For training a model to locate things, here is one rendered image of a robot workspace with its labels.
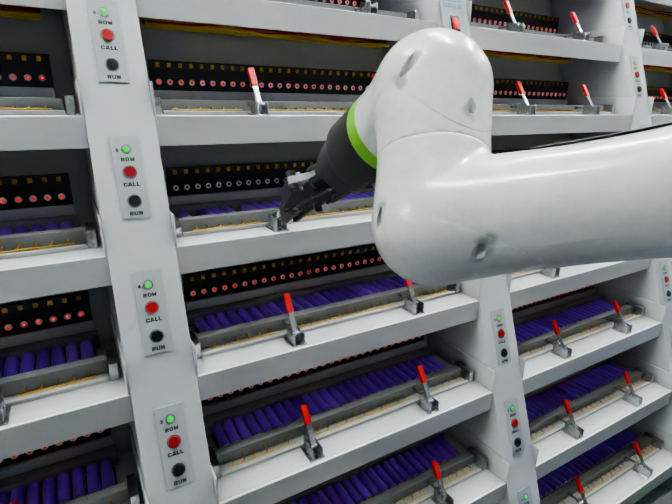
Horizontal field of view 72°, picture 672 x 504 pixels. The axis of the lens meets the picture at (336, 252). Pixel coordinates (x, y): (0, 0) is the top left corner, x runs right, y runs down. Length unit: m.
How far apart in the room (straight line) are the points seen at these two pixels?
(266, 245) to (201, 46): 0.47
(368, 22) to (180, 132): 0.45
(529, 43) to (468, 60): 0.91
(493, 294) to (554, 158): 0.74
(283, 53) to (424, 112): 0.76
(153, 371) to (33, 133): 0.37
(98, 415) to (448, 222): 0.58
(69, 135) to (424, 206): 0.55
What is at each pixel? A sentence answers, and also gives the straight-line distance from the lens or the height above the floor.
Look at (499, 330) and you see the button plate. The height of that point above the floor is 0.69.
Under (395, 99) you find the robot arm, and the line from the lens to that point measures 0.42.
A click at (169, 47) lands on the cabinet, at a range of 1.05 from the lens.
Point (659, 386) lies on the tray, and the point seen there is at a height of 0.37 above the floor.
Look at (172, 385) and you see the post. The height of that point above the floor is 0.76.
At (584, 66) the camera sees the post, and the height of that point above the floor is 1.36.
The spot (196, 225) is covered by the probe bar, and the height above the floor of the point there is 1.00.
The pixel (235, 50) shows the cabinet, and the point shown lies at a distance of 1.09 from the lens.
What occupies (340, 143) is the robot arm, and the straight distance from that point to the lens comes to 0.51.
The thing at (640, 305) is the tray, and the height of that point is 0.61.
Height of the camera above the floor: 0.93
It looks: 1 degrees down
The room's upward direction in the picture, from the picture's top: 9 degrees counter-clockwise
